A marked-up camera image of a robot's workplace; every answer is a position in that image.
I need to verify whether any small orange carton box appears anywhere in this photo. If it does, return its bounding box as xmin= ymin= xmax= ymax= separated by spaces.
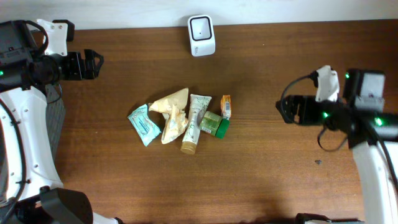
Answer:
xmin=221 ymin=95 xmax=231 ymax=120

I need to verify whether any teal wet wipes pack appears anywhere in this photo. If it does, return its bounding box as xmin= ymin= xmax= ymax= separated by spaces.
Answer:
xmin=127 ymin=104 xmax=161 ymax=146

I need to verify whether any beige paper bag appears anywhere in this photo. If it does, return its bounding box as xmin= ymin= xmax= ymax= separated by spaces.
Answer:
xmin=149 ymin=88 xmax=188 ymax=144

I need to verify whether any green lidded jar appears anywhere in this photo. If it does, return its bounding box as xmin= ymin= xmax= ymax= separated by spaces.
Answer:
xmin=199 ymin=111 xmax=230 ymax=139

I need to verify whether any white cream tube gold cap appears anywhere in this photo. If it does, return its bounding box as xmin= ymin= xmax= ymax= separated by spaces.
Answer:
xmin=180 ymin=94 xmax=212 ymax=155

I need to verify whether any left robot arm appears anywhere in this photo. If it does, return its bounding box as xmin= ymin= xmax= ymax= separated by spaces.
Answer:
xmin=1 ymin=19 xmax=119 ymax=223

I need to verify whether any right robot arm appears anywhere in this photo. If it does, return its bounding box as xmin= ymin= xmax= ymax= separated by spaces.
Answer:
xmin=275 ymin=65 xmax=397 ymax=223

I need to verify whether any white barcode scanner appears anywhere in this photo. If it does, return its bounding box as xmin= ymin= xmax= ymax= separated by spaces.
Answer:
xmin=187 ymin=15 xmax=216 ymax=57

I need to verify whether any grey plastic mesh basket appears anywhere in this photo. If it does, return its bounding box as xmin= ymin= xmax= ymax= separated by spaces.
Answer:
xmin=0 ymin=83 xmax=67 ymax=206

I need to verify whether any right black camera cable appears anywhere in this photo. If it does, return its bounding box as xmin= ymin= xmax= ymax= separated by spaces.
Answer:
xmin=279 ymin=73 xmax=349 ymax=152

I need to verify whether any black camera cable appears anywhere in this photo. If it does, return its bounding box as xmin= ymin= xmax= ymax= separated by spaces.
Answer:
xmin=279 ymin=73 xmax=349 ymax=152
xmin=0 ymin=99 xmax=29 ymax=224

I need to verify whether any left black camera cable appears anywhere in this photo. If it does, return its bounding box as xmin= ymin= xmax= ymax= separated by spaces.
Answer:
xmin=0 ymin=99 xmax=29 ymax=224

